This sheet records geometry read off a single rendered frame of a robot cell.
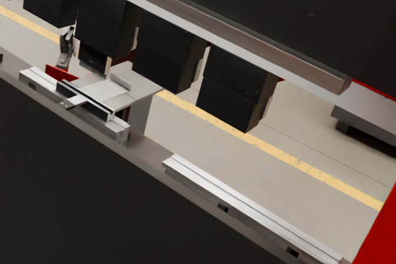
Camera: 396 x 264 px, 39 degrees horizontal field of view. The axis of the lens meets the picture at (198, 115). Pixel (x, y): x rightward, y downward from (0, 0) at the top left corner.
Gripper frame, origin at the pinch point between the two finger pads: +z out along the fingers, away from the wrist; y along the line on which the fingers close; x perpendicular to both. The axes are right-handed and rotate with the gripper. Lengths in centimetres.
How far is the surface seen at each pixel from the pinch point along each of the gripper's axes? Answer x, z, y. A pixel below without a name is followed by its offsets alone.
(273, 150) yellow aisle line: 105, -75, -161
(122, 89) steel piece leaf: 19.0, 4.0, -0.5
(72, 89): 5.8, 10.1, 2.8
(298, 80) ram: 58, 22, 50
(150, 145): 31.2, 15.9, -8.3
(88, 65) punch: 9.6, 6.4, 11.6
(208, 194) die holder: 49, 36, 13
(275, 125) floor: 108, -102, -177
